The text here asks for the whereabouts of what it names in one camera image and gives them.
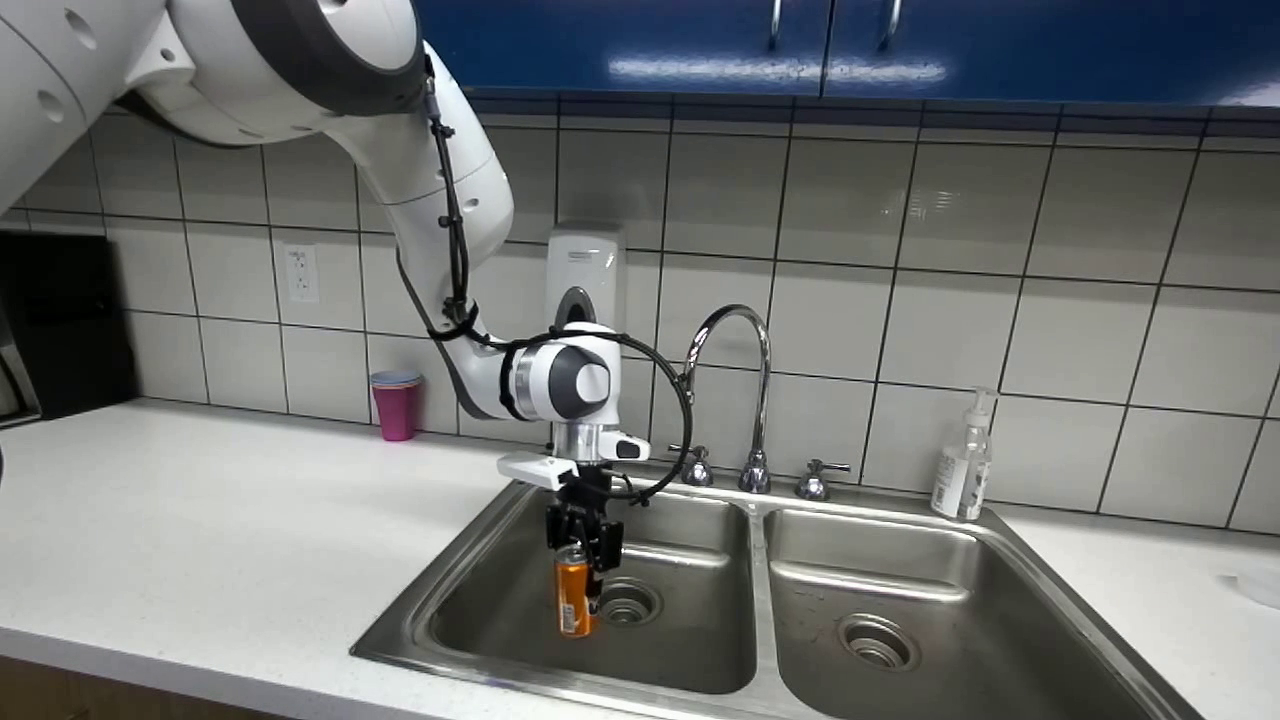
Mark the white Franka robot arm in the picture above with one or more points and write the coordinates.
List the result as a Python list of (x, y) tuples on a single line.
[(267, 53)]

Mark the black countertop appliance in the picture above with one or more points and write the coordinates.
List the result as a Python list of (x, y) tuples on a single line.
[(64, 332)]

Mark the pink plastic cup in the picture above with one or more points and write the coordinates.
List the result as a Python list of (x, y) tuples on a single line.
[(398, 405)]

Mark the stainless steel double sink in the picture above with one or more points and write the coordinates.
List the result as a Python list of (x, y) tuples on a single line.
[(692, 626)]

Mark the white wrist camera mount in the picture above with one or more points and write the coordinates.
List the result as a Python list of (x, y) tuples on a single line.
[(543, 471)]

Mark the blue upper cabinet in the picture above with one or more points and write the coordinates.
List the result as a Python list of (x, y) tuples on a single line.
[(800, 40)]

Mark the white wall power outlet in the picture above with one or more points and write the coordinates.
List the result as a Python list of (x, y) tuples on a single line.
[(301, 279)]

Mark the orange bottle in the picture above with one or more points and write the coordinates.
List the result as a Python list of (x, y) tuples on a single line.
[(574, 602)]

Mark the clear pump soap bottle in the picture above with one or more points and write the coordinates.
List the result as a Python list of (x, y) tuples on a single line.
[(963, 475)]

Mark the chrome gooseneck faucet spout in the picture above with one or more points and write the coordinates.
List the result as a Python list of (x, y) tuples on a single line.
[(762, 402)]

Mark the white wall soap dispenser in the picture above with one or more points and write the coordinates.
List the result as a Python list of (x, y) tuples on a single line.
[(583, 264)]

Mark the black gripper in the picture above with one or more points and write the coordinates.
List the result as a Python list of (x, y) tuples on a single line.
[(585, 498)]

